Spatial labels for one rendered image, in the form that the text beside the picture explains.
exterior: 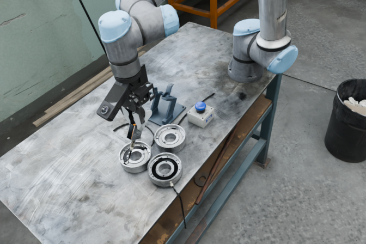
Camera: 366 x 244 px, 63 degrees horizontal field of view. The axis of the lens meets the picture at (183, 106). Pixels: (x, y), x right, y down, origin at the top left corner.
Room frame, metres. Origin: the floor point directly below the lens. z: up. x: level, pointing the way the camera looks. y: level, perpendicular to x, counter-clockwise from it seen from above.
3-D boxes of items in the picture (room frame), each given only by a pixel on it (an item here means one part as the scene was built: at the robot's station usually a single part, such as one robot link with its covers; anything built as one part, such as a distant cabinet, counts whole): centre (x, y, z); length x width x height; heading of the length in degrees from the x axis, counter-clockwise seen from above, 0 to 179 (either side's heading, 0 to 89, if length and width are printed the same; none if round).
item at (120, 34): (0.65, 0.13, 1.23); 0.09 x 0.08 x 0.11; 118
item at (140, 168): (0.60, 0.17, 0.82); 0.10 x 0.10 x 0.04
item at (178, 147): (0.66, 0.05, 0.82); 0.10 x 0.10 x 0.04
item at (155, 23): (0.71, 0.06, 1.23); 0.11 x 0.11 x 0.08; 28
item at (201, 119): (0.77, -0.07, 0.82); 0.08 x 0.07 x 0.05; 139
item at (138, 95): (0.65, 0.13, 1.07); 0.09 x 0.08 x 0.12; 140
